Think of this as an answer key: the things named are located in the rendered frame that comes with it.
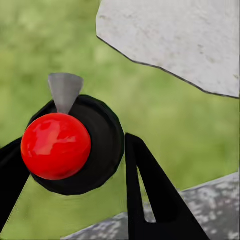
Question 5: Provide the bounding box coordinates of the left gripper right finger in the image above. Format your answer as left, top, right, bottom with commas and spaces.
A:
124, 133, 210, 240

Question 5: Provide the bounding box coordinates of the insectifuge atomizer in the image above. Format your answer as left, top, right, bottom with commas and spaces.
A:
21, 72, 126, 196

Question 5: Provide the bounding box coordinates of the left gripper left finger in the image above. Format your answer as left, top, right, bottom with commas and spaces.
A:
0, 137, 31, 233

